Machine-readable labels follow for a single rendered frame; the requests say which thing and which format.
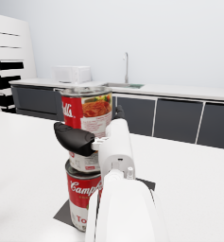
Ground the red can with pasta picture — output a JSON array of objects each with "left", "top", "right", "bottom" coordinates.
[{"left": 60, "top": 86, "right": 113, "bottom": 174}]

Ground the red and white soup can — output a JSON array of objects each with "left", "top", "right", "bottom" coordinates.
[{"left": 64, "top": 159, "right": 103, "bottom": 233}]

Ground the steel kitchen sink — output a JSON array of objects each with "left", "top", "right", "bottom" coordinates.
[{"left": 101, "top": 81, "right": 146, "bottom": 90}]

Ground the white shelf unit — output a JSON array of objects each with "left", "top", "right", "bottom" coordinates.
[{"left": 0, "top": 10, "right": 38, "bottom": 114}]

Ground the kitchen counter with grey cabinets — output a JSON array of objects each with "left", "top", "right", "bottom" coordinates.
[{"left": 9, "top": 78, "right": 224, "bottom": 151}]

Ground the dark grey square mat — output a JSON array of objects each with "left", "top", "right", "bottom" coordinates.
[{"left": 52, "top": 177, "right": 157, "bottom": 229}]

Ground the silver sink faucet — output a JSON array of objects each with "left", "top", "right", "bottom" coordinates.
[{"left": 122, "top": 51, "right": 130, "bottom": 84}]

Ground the white microwave oven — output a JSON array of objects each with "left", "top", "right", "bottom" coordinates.
[{"left": 54, "top": 65, "right": 93, "bottom": 85}]

